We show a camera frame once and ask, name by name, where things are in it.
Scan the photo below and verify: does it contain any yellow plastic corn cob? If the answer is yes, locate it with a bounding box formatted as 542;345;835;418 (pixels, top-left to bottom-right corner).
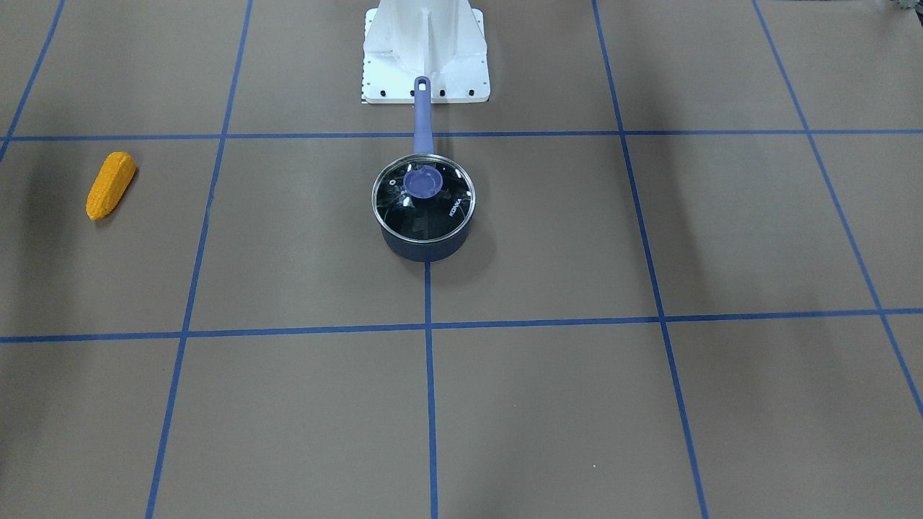
85;151;136;221

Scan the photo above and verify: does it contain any glass lid purple knob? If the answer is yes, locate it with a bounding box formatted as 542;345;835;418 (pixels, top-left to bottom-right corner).
371;154;476;245

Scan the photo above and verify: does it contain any dark blue saucepan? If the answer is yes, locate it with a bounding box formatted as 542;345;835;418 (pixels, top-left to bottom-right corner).
371;76;477;263

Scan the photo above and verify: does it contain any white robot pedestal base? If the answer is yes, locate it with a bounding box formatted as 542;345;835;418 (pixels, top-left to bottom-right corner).
361;1;491;105

